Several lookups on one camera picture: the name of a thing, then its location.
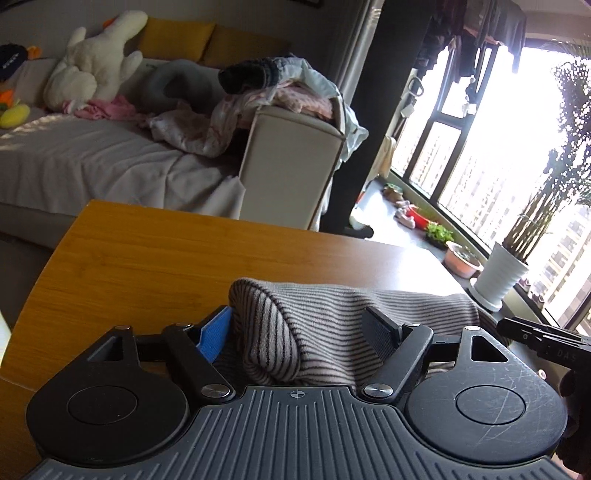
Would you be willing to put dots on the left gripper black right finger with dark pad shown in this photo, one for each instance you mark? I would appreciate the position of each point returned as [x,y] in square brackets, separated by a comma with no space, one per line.
[401,347]

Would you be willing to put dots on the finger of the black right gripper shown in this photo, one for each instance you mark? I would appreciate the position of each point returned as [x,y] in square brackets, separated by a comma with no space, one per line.
[523,330]

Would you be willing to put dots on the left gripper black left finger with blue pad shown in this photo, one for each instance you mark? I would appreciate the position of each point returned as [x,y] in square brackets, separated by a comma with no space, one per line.
[191,350]

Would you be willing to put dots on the grey striped knit garment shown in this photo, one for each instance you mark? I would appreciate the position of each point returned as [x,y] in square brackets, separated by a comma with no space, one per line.
[304,334]

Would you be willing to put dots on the pile of clothes on armrest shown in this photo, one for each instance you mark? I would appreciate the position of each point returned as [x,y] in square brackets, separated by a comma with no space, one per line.
[272,71]

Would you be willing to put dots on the hanging dark clothes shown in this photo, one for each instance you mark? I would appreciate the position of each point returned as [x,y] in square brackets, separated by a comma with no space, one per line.
[472,24]

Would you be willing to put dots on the white ribbed plant pot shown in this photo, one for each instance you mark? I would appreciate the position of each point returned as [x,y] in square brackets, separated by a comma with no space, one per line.
[499,275]

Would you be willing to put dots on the pink bowl planter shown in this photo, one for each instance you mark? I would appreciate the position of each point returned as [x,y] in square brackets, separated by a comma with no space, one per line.
[461,261]

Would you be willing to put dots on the small green plant tray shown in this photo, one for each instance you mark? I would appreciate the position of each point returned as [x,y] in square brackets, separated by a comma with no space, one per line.
[438,234]

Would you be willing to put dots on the red small pot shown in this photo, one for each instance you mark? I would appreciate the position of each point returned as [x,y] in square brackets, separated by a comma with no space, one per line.
[421,221]

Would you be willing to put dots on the tall bamboo plant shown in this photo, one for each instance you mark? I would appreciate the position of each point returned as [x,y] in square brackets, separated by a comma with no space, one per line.
[567,172]

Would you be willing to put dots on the beige sofa with grey sheet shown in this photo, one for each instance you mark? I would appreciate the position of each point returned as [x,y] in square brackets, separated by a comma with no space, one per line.
[54,165]

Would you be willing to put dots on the floral white blanket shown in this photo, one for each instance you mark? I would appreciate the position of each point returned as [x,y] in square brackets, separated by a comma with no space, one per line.
[193,133]

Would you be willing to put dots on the pink cloth on sofa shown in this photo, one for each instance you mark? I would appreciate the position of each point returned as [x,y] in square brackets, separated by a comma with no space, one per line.
[118,109]

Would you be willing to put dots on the grey neck pillow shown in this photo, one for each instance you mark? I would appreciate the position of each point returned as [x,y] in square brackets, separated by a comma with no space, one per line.
[181,83]

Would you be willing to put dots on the yellow plush toy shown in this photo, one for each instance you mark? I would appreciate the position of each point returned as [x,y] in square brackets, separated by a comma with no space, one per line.
[14,116]

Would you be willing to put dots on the white plush duck toy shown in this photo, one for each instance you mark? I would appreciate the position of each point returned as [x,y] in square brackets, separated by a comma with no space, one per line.
[95,68]

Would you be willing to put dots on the orange plush toy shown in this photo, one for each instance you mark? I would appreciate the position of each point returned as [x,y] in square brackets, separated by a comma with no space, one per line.
[6,100]

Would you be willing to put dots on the grey curtain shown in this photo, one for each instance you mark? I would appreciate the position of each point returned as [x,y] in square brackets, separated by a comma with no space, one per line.
[354,45]

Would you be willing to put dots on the black bag on sofa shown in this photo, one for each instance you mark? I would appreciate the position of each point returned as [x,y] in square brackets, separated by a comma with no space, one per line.
[12,56]

